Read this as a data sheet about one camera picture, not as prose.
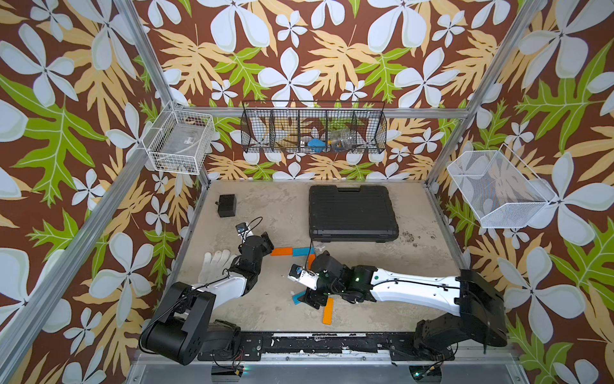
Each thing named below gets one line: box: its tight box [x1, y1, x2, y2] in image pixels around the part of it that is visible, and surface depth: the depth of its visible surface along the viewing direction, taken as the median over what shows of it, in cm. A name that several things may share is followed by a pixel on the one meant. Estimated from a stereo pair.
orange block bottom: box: [322, 297, 335, 326], surface depth 82 cm
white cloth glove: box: [198, 248, 237, 284], surface depth 95 cm
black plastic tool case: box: [308, 184, 399, 243], surface depth 100 cm
